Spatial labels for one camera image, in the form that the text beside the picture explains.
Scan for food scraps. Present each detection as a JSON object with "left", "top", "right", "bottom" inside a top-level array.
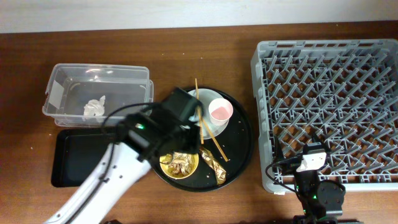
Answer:
[{"left": 162, "top": 152, "right": 195, "bottom": 177}]

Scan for yellow bowl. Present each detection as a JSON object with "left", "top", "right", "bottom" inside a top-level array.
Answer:
[{"left": 159, "top": 152, "right": 199, "bottom": 179}]

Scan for pink plastic cup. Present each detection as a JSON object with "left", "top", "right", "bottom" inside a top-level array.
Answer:
[{"left": 208, "top": 98, "right": 233, "bottom": 126}]

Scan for white tissue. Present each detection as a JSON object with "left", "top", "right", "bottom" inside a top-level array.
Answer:
[{"left": 83, "top": 95, "right": 106, "bottom": 116}]

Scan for gold foil wrapper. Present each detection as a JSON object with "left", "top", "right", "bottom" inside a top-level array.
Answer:
[{"left": 200, "top": 147, "right": 226, "bottom": 185}]

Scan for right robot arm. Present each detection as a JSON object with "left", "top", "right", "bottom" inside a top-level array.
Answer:
[{"left": 271, "top": 134, "right": 346, "bottom": 223}]

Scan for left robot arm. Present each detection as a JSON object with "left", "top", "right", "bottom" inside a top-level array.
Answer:
[{"left": 47, "top": 103, "right": 203, "bottom": 223}]

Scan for grey dishwasher rack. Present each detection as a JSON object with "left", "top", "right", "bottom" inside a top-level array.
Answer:
[{"left": 251, "top": 39, "right": 397, "bottom": 194}]

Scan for wooden chopstick upper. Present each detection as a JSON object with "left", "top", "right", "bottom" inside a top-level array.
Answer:
[{"left": 195, "top": 78, "right": 204, "bottom": 145}]

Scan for wooden chopstick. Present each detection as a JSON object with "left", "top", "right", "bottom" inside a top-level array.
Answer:
[
  {"left": 195, "top": 78, "right": 204, "bottom": 145},
  {"left": 200, "top": 118, "right": 229, "bottom": 162}
]

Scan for grey round plate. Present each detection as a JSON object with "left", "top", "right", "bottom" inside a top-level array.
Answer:
[{"left": 198, "top": 88, "right": 229, "bottom": 137}]

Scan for wooden chopstick lower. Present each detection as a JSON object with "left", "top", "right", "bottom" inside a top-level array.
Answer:
[{"left": 200, "top": 118, "right": 229, "bottom": 162}]

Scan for round black tray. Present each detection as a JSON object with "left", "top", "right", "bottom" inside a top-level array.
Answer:
[{"left": 154, "top": 88, "right": 254, "bottom": 192}]

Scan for clear plastic bin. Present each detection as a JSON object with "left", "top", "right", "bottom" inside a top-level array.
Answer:
[{"left": 42, "top": 63, "right": 154, "bottom": 128}]

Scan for black rectangular tray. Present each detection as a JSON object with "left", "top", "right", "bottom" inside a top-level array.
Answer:
[{"left": 51, "top": 128, "right": 115, "bottom": 187}]

